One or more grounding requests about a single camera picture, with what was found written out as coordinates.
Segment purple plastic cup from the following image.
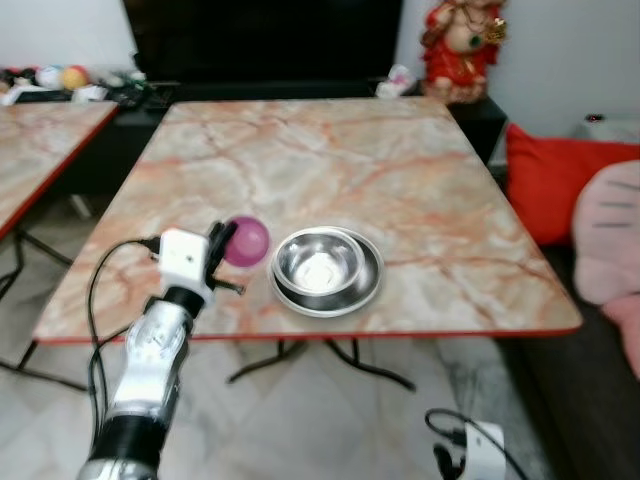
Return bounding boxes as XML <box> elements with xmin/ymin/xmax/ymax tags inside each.
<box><xmin>222</xmin><ymin>215</ymin><xmax>272</xmax><ymax>269</ymax></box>

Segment steel bowl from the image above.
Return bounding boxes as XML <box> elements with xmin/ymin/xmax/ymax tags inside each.
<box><xmin>273</xmin><ymin>228</ymin><xmax>367</xmax><ymax>298</ymax></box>

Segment marble-look folding table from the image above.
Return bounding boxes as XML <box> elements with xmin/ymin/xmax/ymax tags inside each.
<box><xmin>0</xmin><ymin>96</ymin><xmax>585</xmax><ymax>392</ymax></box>
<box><xmin>0</xmin><ymin>99</ymin><xmax>120</xmax><ymax>303</ymax></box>

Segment steel plate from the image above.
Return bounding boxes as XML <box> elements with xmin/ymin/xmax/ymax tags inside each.
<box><xmin>271</xmin><ymin>228</ymin><xmax>385</xmax><ymax>319</ymax></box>

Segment dark sofa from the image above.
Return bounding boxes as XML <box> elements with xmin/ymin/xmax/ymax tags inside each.
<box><xmin>497</xmin><ymin>238</ymin><xmax>640</xmax><ymax>480</ymax></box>

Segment pink plush cushion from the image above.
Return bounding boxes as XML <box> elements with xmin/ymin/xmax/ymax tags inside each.
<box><xmin>571</xmin><ymin>159</ymin><xmax>640</xmax><ymax>379</ymax></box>

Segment black television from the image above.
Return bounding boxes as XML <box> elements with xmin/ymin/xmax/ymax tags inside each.
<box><xmin>121</xmin><ymin>0</ymin><xmax>404</xmax><ymax>87</ymax></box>

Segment yellow orange ball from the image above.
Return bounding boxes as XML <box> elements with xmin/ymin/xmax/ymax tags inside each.
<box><xmin>60</xmin><ymin>64</ymin><xmax>92</xmax><ymax>92</ymax></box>

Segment small white figurine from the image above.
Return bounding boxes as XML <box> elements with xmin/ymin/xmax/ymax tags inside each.
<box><xmin>376</xmin><ymin>64</ymin><xmax>417</xmax><ymax>100</ymax></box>

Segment grey device with red light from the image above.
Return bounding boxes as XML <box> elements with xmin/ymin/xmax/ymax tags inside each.
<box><xmin>573</xmin><ymin>113</ymin><xmax>640</xmax><ymax>143</ymax></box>

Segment white ball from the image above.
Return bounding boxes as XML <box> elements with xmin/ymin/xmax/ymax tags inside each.
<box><xmin>35</xmin><ymin>66</ymin><xmax>63</xmax><ymax>90</ymax></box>

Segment red cushion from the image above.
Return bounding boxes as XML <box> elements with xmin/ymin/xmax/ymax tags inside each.
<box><xmin>504</xmin><ymin>122</ymin><xmax>640</xmax><ymax>248</ymax></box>

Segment red and gold statue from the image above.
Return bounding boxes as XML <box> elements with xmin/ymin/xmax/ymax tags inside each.
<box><xmin>419</xmin><ymin>0</ymin><xmax>510</xmax><ymax>106</ymax></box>

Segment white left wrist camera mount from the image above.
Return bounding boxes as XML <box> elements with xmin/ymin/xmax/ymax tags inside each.
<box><xmin>157</xmin><ymin>228</ymin><xmax>214</xmax><ymax>302</ymax></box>

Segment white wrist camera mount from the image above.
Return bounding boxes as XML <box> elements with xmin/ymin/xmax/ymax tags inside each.
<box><xmin>157</xmin><ymin>228</ymin><xmax>214</xmax><ymax>302</ymax></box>
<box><xmin>464</xmin><ymin>421</ymin><xmax>508</xmax><ymax>480</ymax></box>

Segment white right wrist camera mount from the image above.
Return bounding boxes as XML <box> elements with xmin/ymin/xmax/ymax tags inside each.
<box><xmin>464</xmin><ymin>421</ymin><xmax>508</xmax><ymax>480</ymax></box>

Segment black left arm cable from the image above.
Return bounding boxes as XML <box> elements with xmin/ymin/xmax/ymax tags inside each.
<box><xmin>86</xmin><ymin>237</ymin><xmax>162</xmax><ymax>426</ymax></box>

